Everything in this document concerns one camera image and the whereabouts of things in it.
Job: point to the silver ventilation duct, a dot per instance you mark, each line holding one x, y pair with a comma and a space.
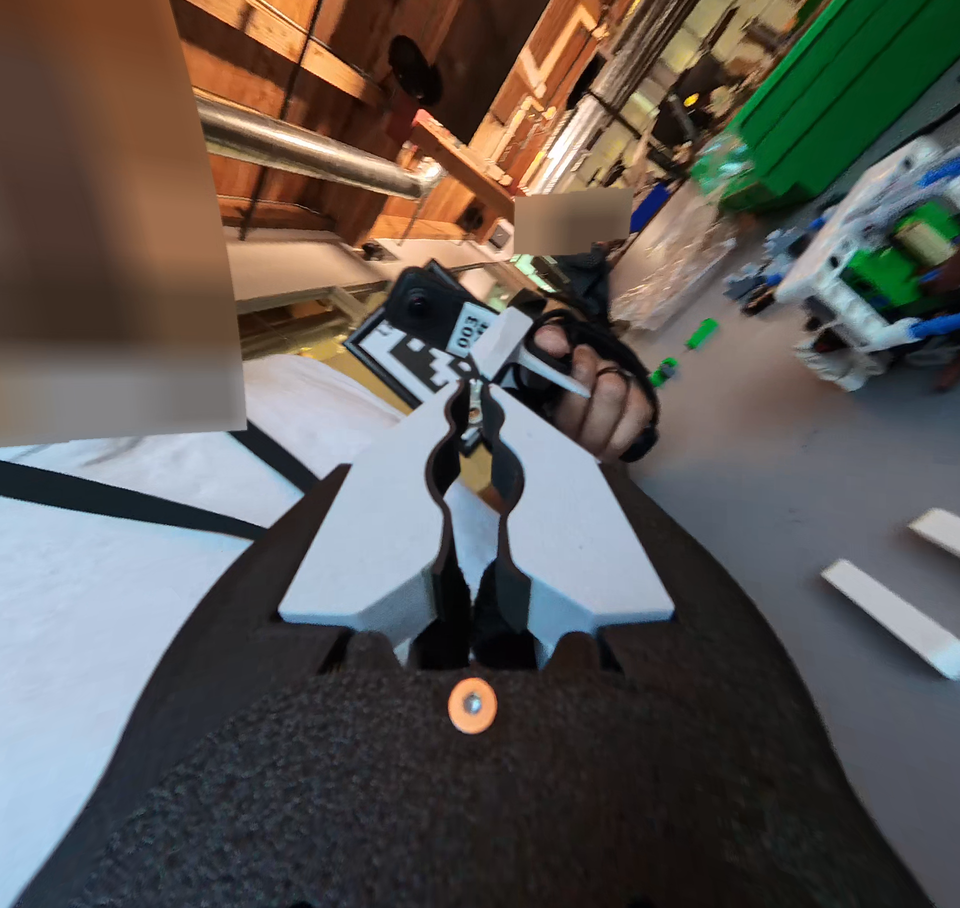
637, 23

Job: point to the person's left hand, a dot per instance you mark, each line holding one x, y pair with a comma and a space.
600, 417

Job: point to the green lego piece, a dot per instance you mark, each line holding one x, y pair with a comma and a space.
702, 334
664, 372

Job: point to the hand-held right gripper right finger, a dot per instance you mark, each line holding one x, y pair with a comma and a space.
585, 548

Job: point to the small grey lego pin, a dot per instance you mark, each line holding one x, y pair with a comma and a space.
475, 413

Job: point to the large green crate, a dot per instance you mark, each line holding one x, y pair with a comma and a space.
825, 83

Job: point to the grey and blue lego pieces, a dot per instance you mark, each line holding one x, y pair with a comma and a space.
757, 274

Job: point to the person's white clothing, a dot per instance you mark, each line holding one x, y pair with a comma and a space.
112, 623

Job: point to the metal pipe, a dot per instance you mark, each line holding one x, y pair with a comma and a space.
300, 147

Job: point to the long white lego beam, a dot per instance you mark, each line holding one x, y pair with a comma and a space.
885, 615
936, 531

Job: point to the lego truck model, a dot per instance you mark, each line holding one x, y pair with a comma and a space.
862, 263

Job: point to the black round lamp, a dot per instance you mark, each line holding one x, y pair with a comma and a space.
414, 69

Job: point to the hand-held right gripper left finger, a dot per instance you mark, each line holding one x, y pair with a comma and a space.
360, 540

